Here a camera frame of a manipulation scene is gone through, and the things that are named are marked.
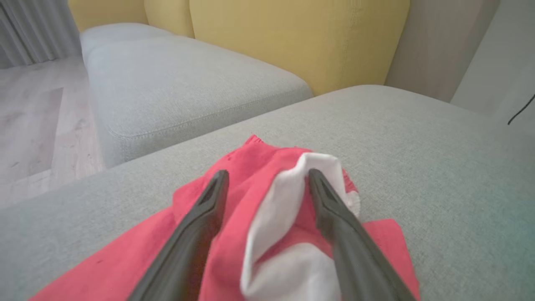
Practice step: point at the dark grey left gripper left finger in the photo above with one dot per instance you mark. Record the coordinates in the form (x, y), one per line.
(188, 251)

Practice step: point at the grey pleated curtain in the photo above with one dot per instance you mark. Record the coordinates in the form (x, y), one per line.
(37, 29)

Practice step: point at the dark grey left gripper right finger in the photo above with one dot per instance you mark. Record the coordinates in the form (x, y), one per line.
(355, 259)

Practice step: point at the wide yellow sofa back cushion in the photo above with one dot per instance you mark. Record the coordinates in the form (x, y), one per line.
(301, 37)

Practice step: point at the grey sofa seat cushion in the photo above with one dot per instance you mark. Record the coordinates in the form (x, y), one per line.
(188, 92)
(117, 33)

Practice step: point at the red white basketball jersey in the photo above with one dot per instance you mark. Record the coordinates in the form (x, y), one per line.
(250, 175)

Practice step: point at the large grey sofa ottoman cushion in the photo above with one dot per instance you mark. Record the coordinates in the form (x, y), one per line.
(418, 146)

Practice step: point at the narrow yellow sofa back cushion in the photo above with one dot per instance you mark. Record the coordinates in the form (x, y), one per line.
(169, 14)

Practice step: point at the yellow sofa armrest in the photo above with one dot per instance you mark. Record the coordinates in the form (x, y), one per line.
(108, 12)

